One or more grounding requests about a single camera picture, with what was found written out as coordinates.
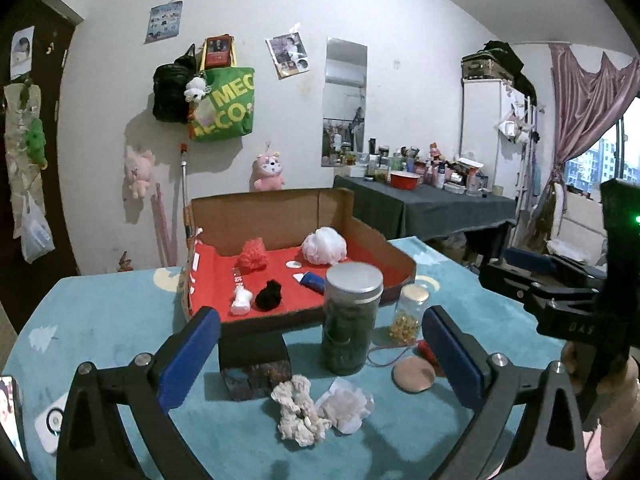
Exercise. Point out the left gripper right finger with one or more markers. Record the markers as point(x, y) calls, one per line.
point(460, 356)

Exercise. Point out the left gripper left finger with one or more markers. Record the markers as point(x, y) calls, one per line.
point(180, 359)

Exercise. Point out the red plush bunny toy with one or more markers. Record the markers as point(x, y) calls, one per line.
point(425, 352)

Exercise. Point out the black fluffy pom pom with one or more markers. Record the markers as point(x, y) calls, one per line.
point(269, 297)

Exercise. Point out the cream knitted scrunchie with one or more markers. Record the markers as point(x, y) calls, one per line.
point(299, 421)

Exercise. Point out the blue cloth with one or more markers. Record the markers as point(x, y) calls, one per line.
point(312, 281)

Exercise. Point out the person's right hand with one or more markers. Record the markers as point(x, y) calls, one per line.
point(612, 447)

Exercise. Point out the beige round coaster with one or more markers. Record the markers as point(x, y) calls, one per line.
point(413, 375)

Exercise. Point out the black box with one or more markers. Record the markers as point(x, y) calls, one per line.
point(253, 365)

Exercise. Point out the small jar with gold contents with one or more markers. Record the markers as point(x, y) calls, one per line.
point(406, 322)

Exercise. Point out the teal round table cover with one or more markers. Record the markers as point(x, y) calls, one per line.
point(108, 319)

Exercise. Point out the white tissue packet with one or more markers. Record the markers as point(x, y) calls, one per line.
point(345, 405)

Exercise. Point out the red mesh bath pouf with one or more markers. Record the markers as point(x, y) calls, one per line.
point(253, 256)

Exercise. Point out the cardboard box with red lining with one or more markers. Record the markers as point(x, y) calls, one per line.
point(220, 225)

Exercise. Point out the white device on table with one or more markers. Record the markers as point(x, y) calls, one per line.
point(48, 425)

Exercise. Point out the tall jar with dark contents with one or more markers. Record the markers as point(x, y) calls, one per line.
point(351, 297)

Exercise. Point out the dark green covered table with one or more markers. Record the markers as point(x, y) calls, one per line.
point(424, 212)

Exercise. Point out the white plastic bag on door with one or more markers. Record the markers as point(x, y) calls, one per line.
point(36, 236)

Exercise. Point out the white mesh bath pouf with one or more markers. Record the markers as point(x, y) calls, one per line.
point(324, 246)

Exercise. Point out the pale pink plush toy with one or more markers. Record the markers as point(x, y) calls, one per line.
point(138, 170)

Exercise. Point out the red bowl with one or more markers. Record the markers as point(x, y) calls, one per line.
point(404, 180)

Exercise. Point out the pink plush fox toy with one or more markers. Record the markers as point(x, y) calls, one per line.
point(267, 173)

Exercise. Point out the pink curtain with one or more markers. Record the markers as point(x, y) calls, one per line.
point(586, 105)

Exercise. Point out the white wardrobe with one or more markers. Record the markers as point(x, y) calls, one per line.
point(492, 116)

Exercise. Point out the green tote bag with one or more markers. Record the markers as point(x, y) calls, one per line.
point(227, 112)

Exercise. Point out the green plush on door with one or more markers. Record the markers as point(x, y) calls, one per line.
point(35, 142)

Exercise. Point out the dark wooden door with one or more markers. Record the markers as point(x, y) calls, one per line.
point(34, 47)

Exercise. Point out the white plush dog keychain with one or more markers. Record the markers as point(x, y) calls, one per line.
point(196, 90)

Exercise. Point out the black bag on wall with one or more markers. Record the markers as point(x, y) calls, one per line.
point(169, 85)

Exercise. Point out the wall mirror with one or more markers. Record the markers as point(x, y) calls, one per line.
point(344, 102)

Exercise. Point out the photo poster on wall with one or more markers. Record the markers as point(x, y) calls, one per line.
point(288, 55)

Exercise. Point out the blue poster on wall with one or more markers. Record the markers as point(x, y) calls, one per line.
point(164, 22)

